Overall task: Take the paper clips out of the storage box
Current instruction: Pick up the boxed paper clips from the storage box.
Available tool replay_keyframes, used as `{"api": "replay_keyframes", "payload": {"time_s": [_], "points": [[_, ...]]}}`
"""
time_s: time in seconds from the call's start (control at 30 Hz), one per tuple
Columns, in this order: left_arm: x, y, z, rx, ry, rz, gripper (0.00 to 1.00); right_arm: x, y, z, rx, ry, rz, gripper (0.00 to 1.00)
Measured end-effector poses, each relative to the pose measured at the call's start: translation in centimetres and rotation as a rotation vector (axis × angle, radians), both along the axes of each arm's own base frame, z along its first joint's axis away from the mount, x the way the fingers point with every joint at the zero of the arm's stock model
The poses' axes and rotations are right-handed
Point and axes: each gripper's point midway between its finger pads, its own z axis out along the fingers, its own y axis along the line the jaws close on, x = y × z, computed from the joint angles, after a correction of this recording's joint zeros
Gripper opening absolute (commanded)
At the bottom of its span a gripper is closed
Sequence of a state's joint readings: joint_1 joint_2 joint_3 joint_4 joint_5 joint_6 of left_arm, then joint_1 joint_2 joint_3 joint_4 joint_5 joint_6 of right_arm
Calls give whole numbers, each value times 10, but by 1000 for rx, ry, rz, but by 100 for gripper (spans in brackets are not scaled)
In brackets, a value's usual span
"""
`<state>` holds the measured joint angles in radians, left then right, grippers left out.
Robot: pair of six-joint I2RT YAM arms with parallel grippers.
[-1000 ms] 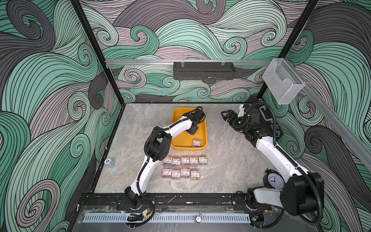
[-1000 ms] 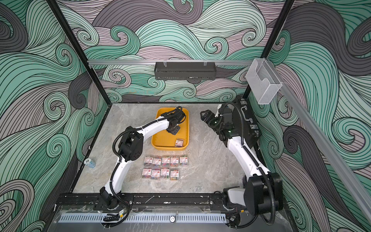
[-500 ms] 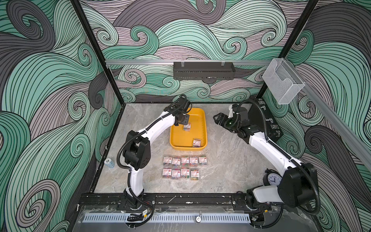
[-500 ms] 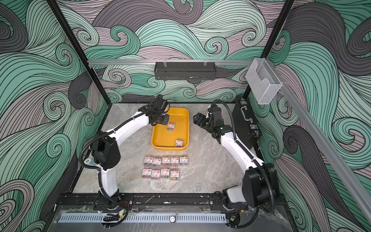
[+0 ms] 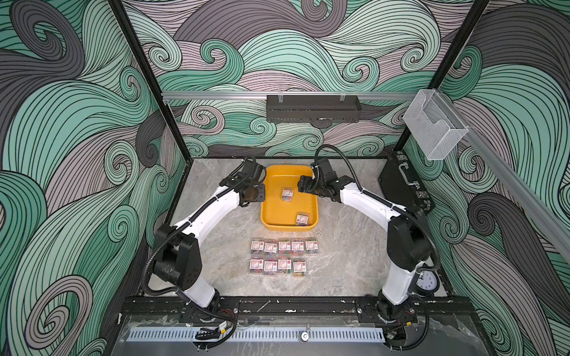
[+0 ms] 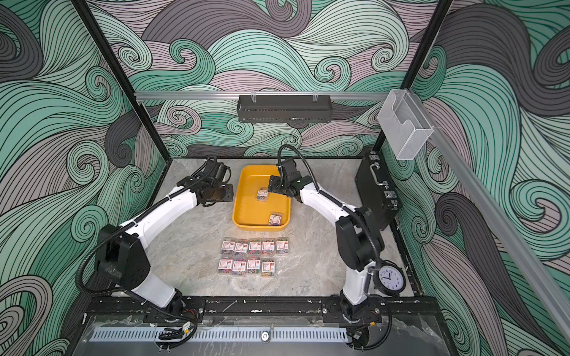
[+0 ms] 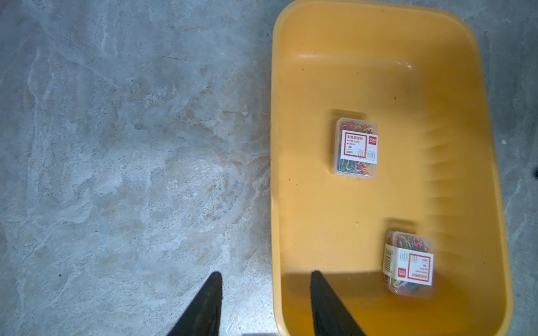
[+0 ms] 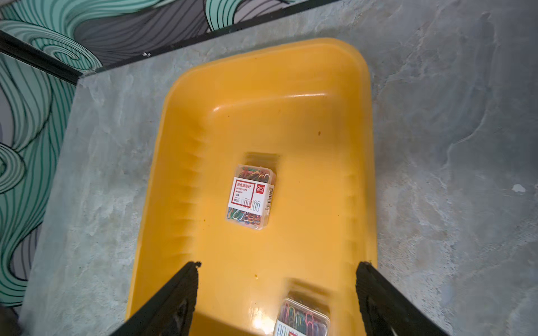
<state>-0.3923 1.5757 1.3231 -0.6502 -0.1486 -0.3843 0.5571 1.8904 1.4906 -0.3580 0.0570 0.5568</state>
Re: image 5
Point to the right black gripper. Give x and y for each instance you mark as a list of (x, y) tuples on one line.
[(303, 184)]

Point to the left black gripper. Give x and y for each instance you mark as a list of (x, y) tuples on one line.
[(260, 193)]

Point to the paper clip box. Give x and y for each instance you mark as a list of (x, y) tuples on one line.
[(287, 194), (257, 247), (284, 266), (270, 248), (284, 247), (297, 247), (302, 219)]

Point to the yellow plastic storage tray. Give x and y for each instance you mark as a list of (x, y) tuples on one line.
[(285, 208)]

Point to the paper clip box barcode side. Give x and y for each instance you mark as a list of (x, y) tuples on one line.
[(312, 246)]

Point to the paper clip box edge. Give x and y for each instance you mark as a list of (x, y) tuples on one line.
[(299, 267)]

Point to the paper clip box removed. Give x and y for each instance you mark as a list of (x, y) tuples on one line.
[(256, 266), (270, 267)]

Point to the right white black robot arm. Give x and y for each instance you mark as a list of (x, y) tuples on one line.
[(410, 246)]

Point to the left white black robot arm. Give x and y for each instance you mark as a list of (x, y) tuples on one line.
[(175, 265)]

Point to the black briefcase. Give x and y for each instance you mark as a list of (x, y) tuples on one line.
[(401, 184)]

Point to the black round alarm clock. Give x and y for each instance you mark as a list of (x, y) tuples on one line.
[(426, 284)]

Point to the black wall-mounted tray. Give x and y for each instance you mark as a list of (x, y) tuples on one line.
[(317, 110)]

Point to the clear acrylic wall holder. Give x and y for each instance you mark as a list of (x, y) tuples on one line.
[(435, 124)]

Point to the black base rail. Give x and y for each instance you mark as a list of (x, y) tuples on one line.
[(363, 309)]

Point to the white slotted cable duct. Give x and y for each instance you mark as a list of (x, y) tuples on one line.
[(367, 335)]

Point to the aluminium rail right wall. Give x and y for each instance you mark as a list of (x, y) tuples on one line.
[(544, 219)]

